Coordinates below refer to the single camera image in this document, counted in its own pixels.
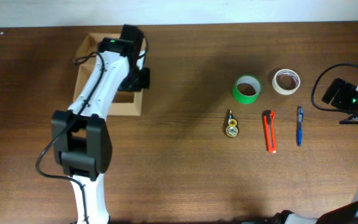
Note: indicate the blue ballpoint pen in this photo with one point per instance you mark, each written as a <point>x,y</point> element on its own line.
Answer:
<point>299,126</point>

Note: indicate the brown cardboard box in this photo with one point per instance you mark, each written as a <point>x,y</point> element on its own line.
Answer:
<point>124,103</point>

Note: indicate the white masking tape roll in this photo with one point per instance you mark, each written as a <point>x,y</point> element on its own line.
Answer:
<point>286,82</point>

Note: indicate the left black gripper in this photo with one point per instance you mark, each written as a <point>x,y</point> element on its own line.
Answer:
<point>145,82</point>

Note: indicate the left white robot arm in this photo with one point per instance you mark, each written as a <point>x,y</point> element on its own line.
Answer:
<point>81,142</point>

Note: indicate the orange utility knife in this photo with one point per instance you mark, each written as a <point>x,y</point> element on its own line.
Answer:
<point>268,121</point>

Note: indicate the green tape roll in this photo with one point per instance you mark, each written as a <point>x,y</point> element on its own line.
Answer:
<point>246,89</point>

